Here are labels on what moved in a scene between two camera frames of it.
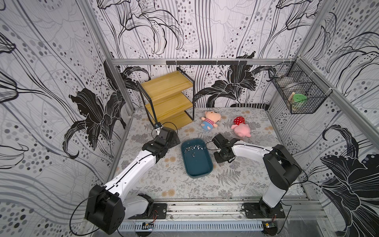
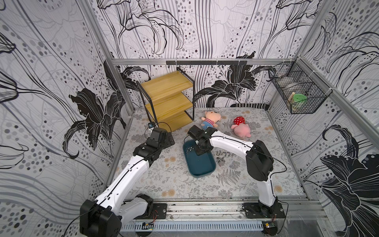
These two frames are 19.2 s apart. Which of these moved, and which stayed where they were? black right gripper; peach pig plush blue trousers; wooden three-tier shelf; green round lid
Moved: black right gripper
Stayed: green round lid; wooden three-tier shelf; peach pig plush blue trousers
